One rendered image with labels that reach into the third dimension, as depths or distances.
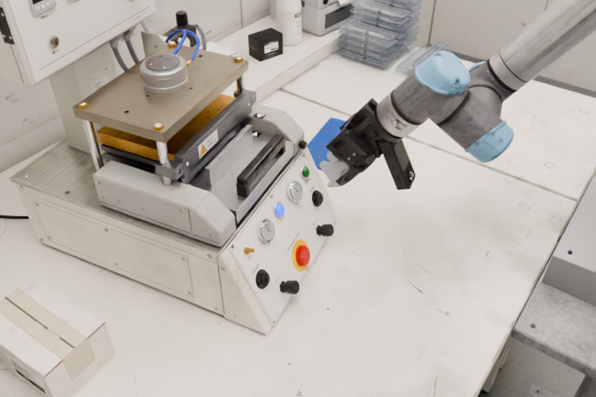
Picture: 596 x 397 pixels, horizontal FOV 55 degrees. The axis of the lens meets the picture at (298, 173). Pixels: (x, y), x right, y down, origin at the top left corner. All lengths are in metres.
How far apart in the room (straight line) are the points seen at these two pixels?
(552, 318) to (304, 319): 0.45
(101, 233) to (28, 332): 0.21
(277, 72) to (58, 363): 1.05
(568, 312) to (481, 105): 0.44
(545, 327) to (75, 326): 0.81
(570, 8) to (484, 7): 2.40
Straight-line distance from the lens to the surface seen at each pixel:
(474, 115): 0.94
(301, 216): 1.13
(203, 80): 1.03
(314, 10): 1.90
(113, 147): 1.06
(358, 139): 1.03
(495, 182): 1.43
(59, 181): 1.16
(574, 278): 1.20
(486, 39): 3.44
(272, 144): 1.03
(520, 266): 1.24
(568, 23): 1.00
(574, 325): 1.18
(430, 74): 0.91
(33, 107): 1.57
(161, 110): 0.96
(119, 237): 1.09
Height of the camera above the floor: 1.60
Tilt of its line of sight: 38 degrees down
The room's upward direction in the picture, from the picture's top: straight up
